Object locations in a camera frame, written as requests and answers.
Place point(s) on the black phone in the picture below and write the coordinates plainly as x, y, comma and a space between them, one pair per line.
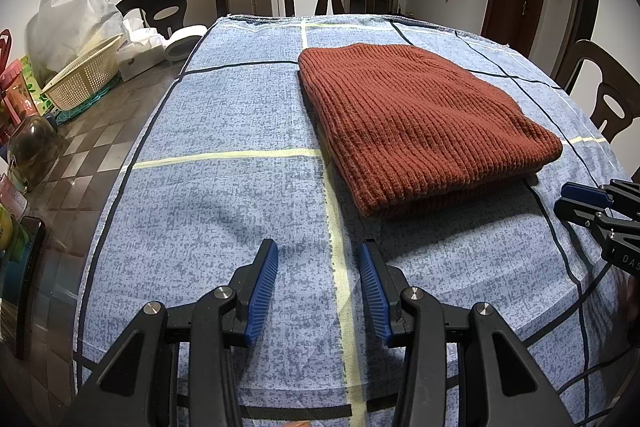
30, 287

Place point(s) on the grey framed doorway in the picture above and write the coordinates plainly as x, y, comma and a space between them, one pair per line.
582, 17

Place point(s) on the glass jar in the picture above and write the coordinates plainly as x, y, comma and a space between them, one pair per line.
35, 152

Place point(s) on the cream plastic basket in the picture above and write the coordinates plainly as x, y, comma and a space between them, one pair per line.
82, 77

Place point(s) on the white plastic bag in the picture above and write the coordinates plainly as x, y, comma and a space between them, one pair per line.
70, 17

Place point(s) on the white tissue box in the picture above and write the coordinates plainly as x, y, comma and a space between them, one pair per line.
137, 57

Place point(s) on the white tape roll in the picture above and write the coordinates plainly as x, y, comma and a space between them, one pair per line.
175, 52

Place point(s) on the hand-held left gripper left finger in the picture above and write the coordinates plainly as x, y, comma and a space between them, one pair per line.
262, 292

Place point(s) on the blue checked blanket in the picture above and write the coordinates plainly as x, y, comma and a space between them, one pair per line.
210, 217

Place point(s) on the yellow green bottle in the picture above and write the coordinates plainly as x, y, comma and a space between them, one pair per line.
6, 229

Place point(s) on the rust red knit sweater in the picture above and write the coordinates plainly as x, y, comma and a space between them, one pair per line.
415, 122

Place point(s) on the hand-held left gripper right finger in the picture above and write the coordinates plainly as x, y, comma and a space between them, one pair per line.
372, 292

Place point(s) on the red snack packet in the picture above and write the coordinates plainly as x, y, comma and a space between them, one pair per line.
17, 89

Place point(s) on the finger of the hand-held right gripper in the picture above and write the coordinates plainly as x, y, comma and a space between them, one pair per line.
575, 212
582, 193

